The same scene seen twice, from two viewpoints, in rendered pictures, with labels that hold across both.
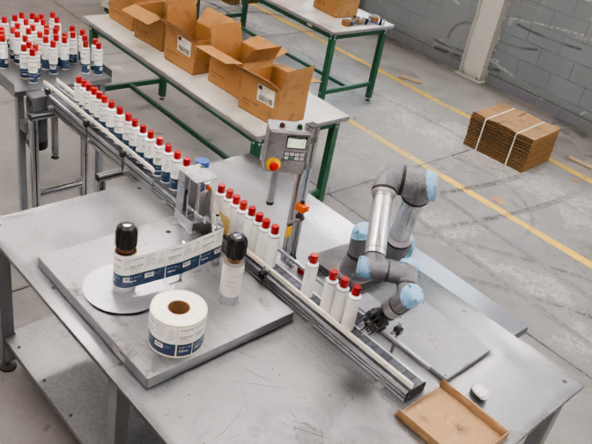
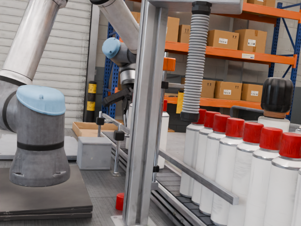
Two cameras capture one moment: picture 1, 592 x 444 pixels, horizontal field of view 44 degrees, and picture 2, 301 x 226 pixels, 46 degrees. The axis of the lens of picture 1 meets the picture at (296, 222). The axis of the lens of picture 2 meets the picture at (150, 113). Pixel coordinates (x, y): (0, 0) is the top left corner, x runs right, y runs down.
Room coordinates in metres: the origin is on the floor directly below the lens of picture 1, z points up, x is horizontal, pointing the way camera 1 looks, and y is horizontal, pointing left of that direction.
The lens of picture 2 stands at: (3.29, 0.37, 1.15)
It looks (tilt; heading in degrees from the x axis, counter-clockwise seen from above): 6 degrees down; 208
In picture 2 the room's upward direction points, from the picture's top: 5 degrees clockwise
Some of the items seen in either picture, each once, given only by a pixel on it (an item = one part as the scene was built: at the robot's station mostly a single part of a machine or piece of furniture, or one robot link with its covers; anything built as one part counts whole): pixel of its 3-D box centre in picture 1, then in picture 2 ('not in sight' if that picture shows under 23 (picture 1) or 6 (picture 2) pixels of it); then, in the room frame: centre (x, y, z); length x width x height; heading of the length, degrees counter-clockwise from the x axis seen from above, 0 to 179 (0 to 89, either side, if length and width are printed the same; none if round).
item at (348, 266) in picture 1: (358, 262); (40, 158); (2.62, -0.30, 0.91); 0.15 x 0.15 x 0.10
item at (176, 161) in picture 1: (176, 170); not in sight; (2.98, 0.60, 0.98); 0.05 x 0.05 x 0.20
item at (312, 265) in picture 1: (310, 275); (158, 133); (2.36, -0.10, 0.98); 0.05 x 0.05 x 0.20
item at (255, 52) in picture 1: (242, 61); not in sight; (4.62, 0.56, 0.96); 0.53 x 0.45 x 0.37; 138
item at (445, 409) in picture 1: (452, 423); (102, 131); (1.84, -0.67, 0.85); 0.30 x 0.26 x 0.04; 48
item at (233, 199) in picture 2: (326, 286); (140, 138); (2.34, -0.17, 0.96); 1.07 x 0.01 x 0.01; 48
